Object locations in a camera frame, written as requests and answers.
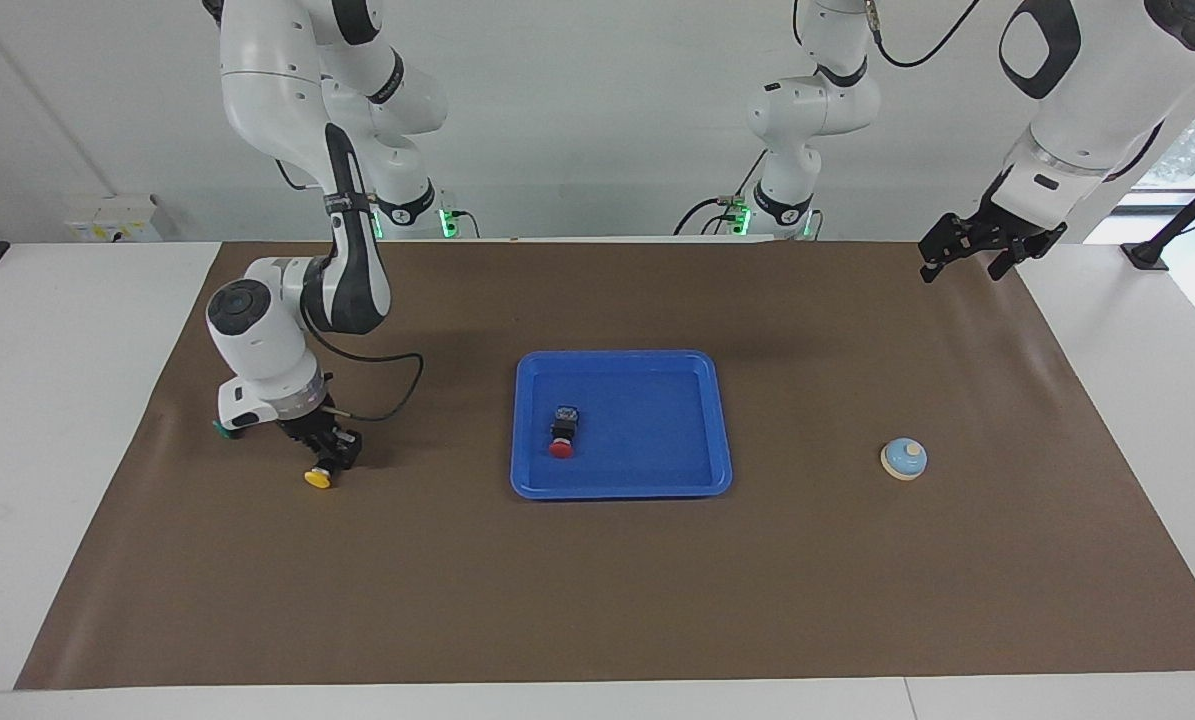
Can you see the black angled stand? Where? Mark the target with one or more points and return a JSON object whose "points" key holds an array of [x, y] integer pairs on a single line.
{"points": [[1172, 225]]}

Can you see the light blue desk bell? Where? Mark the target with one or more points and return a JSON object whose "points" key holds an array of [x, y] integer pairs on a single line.
{"points": [[903, 460]]}

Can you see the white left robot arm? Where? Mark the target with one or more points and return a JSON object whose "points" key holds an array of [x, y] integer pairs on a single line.
{"points": [[1097, 90]]}

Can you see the red push button switch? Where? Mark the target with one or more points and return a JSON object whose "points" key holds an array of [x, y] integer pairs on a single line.
{"points": [[562, 440]]}

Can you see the green push button switch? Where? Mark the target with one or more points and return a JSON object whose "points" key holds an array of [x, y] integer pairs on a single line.
{"points": [[225, 429]]}

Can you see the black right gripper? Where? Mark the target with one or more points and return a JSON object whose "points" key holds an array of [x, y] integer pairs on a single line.
{"points": [[315, 430]]}

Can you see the white power strip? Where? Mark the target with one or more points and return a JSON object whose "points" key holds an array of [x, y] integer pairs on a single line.
{"points": [[112, 220]]}

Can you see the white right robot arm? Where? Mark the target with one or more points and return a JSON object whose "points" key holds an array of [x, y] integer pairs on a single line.
{"points": [[267, 90]]}

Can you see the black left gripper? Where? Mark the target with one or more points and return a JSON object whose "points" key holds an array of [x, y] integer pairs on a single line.
{"points": [[992, 232]]}

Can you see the blue plastic tray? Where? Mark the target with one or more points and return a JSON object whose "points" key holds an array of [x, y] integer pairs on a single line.
{"points": [[647, 430]]}

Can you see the yellow push button switch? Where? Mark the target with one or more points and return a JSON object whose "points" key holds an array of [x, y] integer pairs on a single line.
{"points": [[318, 479]]}

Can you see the brown table mat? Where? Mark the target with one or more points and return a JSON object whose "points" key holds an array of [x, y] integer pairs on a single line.
{"points": [[597, 600]]}

